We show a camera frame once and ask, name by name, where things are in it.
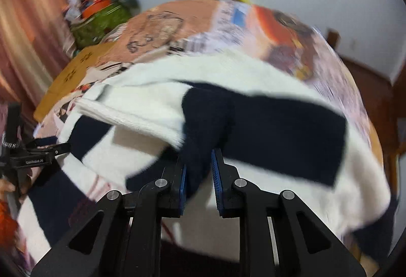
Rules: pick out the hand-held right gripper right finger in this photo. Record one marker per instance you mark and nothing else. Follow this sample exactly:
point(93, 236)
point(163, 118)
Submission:
point(217, 183)

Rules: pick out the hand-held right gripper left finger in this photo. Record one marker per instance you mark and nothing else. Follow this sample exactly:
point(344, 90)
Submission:
point(183, 183)

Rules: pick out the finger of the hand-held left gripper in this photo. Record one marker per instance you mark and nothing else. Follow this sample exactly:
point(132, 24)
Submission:
point(52, 148)

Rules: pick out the white and navy sweater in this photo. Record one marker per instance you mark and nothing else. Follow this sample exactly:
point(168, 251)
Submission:
point(152, 99)

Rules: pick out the brown paw print cushion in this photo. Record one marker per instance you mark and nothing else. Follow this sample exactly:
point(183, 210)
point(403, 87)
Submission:
point(73, 74)

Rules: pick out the striped brown curtain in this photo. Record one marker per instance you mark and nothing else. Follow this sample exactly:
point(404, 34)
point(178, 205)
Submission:
point(28, 26)

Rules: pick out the green fabric bag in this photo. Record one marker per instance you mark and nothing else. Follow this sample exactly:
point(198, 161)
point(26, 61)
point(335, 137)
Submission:
point(101, 24)

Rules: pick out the orange box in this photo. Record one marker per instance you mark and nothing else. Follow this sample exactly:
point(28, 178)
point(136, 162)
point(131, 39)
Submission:
point(95, 7)

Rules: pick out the printed blanket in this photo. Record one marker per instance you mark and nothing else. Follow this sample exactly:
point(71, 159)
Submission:
point(158, 26)

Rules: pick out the wooden door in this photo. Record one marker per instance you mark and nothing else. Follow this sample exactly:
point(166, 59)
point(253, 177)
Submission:
point(371, 89)

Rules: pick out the wooden chair post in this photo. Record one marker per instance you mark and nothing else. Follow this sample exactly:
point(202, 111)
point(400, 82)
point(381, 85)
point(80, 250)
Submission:
point(333, 39)

